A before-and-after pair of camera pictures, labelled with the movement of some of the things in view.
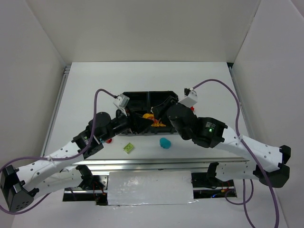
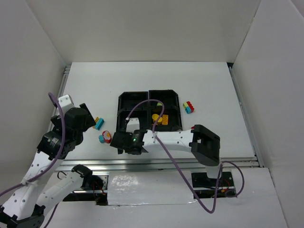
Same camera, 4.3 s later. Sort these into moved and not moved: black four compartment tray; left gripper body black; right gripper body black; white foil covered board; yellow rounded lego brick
Moved: left gripper body black; yellow rounded lego brick; right gripper body black
Not moved: black four compartment tray; white foil covered board
